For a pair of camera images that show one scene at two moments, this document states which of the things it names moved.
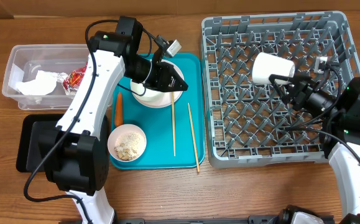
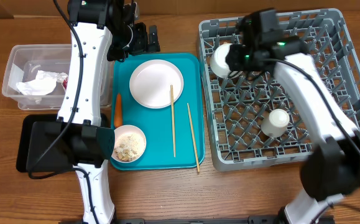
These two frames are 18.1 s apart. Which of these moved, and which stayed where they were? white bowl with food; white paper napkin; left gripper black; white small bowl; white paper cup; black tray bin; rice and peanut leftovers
Moved: left gripper black; white small bowl; white paper cup
Stayed: white bowl with food; white paper napkin; black tray bin; rice and peanut leftovers
